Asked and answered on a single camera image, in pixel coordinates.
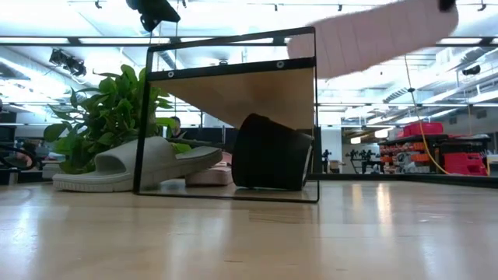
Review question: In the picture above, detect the black plant pot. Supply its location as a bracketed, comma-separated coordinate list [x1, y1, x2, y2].
[231, 113, 314, 191]

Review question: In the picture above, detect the yellow cable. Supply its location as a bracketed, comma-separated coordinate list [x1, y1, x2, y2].
[403, 54, 453, 176]

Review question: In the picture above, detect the person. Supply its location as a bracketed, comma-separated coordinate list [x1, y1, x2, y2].
[169, 115, 184, 139]

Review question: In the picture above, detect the black rack with red bins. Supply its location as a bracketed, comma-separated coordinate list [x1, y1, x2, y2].
[377, 121, 492, 177]

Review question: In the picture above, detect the pink slide sandal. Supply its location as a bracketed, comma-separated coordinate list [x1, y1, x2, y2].
[286, 0, 460, 79]
[184, 151, 234, 187]

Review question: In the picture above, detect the grey slide sandal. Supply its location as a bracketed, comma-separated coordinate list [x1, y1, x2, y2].
[52, 135, 223, 194]

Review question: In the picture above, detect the green leafy plant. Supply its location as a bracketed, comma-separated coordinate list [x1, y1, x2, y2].
[43, 64, 191, 175]

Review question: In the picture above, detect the black ceiling spotlight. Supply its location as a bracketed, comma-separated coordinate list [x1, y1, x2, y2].
[48, 48, 88, 77]

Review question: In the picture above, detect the black frame wooden shelf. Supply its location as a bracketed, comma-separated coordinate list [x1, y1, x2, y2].
[132, 26, 321, 204]

